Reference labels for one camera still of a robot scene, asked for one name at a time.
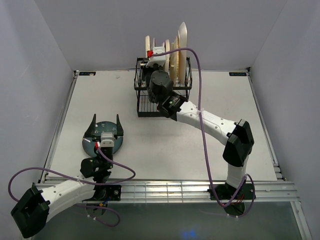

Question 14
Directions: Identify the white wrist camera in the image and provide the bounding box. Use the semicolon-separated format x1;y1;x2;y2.
146;46;166;68
95;132;115;149

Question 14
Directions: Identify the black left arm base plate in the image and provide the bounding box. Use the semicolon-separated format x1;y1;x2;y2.
99;185;122;202

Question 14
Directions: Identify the purple cable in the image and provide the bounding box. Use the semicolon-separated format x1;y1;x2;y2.
152;47;256;219
7;147;137;228

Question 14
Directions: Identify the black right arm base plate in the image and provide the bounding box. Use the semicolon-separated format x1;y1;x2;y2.
214;183;256;200

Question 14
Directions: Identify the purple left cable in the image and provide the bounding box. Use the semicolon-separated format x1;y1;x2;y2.
7;147;137;228

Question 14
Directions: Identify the aluminium front frame rail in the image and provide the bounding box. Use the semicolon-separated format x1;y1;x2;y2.
28;181;301;205

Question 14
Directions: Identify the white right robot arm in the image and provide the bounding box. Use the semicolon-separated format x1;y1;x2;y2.
136;62;255;200

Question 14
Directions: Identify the red plate blue flower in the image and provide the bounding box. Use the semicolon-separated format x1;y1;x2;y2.
151;38;157;50

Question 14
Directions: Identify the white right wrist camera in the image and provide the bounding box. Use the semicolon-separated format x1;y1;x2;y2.
146;46;166;68

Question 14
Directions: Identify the dark teal round plate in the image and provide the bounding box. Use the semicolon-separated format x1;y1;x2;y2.
82;121;123;157

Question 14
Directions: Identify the woven bamboo square tray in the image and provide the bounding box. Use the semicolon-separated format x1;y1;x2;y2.
169;36;180;83

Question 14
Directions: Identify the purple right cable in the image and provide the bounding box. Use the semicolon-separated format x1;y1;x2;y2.
152;47;256;219

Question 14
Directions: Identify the white rectangular plate black rim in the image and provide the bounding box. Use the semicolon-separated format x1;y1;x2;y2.
176;21;189;83

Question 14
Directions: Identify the black wire dish rack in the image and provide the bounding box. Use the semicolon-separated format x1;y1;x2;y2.
133;57;193;118

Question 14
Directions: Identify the cream plate blue top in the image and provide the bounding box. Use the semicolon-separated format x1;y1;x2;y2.
145;35;151;58

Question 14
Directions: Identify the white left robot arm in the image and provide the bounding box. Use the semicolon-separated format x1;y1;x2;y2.
10;117;124;239

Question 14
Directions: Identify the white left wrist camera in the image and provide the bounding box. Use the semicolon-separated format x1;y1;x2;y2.
95;132;115;149

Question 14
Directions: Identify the cream pink floral plate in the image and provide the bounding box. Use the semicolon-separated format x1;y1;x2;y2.
163;39;171;73

